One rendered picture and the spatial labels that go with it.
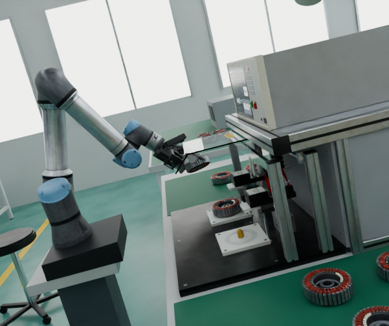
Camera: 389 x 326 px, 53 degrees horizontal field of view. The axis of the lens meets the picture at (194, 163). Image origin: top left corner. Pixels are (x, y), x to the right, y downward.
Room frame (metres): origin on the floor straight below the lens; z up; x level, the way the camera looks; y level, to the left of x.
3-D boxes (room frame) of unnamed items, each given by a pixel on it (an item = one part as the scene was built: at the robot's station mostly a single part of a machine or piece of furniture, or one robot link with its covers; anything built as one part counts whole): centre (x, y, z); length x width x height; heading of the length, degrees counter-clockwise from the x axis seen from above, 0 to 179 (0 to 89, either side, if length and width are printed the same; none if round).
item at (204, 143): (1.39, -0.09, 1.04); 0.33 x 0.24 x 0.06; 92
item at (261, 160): (1.28, -0.18, 1.03); 0.62 x 0.01 x 0.03; 2
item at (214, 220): (1.39, -0.08, 0.78); 0.15 x 0.15 x 0.01; 2
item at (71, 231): (1.41, 0.52, 0.87); 0.15 x 0.15 x 0.10
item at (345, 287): (0.81, -0.24, 0.77); 0.11 x 0.11 x 0.04
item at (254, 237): (1.15, -0.09, 0.78); 0.15 x 0.15 x 0.01; 2
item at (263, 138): (1.29, -0.40, 1.09); 0.68 x 0.44 x 0.05; 2
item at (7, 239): (2.49, 1.32, 0.28); 0.54 x 0.49 x 0.56; 92
